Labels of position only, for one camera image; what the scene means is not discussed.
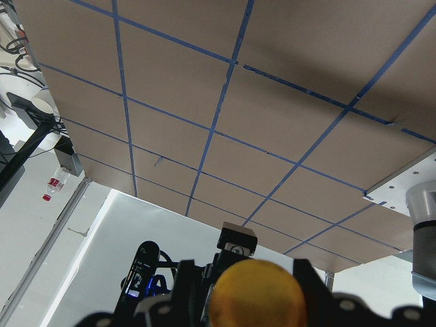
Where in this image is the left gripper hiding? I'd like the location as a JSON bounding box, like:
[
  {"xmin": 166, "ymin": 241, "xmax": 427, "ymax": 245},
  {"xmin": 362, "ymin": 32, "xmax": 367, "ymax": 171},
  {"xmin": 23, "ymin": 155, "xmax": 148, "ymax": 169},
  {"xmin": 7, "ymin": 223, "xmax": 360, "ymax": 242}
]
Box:
[{"xmin": 136, "ymin": 222, "xmax": 258, "ymax": 326}]

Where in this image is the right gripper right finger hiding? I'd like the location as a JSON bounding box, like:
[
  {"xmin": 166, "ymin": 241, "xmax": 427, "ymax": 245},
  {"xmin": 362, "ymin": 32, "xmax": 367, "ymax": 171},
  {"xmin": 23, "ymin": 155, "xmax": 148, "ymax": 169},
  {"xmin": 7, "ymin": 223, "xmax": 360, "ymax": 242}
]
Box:
[{"xmin": 293, "ymin": 259, "xmax": 422, "ymax": 326}]

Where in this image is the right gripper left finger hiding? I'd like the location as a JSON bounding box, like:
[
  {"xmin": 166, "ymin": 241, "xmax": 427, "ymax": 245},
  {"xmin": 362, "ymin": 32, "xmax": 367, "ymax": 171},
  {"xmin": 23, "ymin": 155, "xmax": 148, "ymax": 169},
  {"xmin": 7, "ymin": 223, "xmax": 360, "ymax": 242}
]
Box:
[{"xmin": 78, "ymin": 312, "xmax": 135, "ymax": 327}]

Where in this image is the yellow push button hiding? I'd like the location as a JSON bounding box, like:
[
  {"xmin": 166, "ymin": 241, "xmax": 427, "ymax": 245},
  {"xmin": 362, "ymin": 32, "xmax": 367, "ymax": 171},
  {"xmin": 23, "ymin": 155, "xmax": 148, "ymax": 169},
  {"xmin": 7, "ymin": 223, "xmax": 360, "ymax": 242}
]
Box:
[{"xmin": 208, "ymin": 260, "xmax": 308, "ymax": 326}]

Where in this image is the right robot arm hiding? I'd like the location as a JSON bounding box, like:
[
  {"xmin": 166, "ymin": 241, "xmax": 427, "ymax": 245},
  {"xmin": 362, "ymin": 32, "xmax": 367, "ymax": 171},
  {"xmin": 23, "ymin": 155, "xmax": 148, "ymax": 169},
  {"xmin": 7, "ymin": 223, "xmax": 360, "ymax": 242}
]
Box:
[{"xmin": 80, "ymin": 181, "xmax": 435, "ymax": 326}]

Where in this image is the plastic bottle red label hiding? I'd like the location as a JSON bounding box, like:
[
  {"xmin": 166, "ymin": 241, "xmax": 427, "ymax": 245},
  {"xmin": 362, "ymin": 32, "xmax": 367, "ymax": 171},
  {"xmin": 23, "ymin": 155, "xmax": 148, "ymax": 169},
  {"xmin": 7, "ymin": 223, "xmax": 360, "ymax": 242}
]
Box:
[{"xmin": 42, "ymin": 166, "xmax": 71, "ymax": 202}]

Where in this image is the white paper cup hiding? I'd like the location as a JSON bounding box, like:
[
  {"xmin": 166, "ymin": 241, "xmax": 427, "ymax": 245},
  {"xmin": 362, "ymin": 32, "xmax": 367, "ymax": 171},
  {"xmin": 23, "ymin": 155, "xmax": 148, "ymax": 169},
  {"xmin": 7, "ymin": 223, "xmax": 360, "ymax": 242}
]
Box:
[{"xmin": 31, "ymin": 97, "xmax": 54, "ymax": 114}]

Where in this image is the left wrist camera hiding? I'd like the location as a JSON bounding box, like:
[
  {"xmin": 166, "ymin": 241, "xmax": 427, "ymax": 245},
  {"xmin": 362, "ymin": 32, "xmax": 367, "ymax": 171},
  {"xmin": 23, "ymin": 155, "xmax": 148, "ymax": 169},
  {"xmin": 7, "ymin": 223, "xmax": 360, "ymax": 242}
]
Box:
[{"xmin": 114, "ymin": 240, "xmax": 160, "ymax": 318}]

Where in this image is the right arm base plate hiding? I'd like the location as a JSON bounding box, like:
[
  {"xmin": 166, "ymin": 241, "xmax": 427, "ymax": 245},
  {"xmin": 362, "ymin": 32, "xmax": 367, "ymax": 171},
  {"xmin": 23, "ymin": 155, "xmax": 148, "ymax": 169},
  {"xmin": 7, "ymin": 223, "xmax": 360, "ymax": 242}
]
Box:
[{"xmin": 364, "ymin": 148, "xmax": 435, "ymax": 224}]

